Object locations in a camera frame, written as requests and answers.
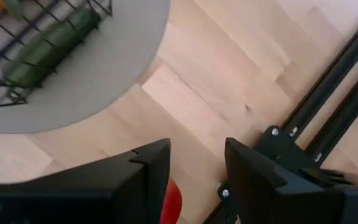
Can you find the grey round mat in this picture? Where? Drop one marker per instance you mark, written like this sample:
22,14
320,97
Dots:
104,68

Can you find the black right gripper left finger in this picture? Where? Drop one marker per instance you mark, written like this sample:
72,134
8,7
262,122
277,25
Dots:
73,196

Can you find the black table frame rails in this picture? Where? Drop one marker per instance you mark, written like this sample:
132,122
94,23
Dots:
337,74

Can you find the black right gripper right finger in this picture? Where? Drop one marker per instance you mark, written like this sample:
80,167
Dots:
275,202

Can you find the red pomegranate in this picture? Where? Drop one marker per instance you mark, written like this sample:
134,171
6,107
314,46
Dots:
172,202

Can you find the green cucumber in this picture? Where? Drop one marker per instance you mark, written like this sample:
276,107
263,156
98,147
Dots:
45,49

